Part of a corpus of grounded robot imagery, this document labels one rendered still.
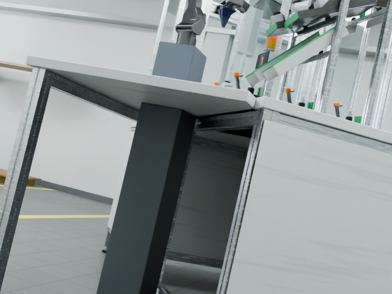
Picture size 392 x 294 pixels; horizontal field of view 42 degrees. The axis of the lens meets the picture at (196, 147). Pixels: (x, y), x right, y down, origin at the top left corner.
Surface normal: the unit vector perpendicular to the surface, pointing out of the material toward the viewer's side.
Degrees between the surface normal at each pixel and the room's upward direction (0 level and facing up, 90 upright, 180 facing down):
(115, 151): 90
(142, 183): 90
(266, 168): 90
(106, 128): 90
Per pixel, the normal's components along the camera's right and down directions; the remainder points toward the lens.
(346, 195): 0.29, 0.01
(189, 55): -0.32, -0.12
